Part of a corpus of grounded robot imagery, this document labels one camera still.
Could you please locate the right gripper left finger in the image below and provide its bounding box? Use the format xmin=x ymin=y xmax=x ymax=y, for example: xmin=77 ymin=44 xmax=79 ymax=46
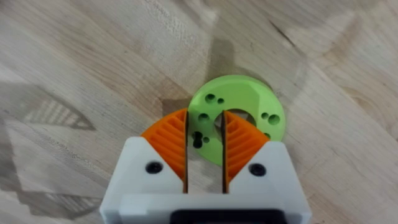
xmin=99 ymin=108 xmax=189 ymax=224

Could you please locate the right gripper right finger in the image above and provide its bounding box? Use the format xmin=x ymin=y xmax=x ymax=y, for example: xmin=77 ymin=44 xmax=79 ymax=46
xmin=221 ymin=110 xmax=313 ymax=224

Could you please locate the green disc with holes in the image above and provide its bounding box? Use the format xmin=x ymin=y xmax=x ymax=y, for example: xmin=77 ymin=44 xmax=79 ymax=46
xmin=187 ymin=75 xmax=286 ymax=166

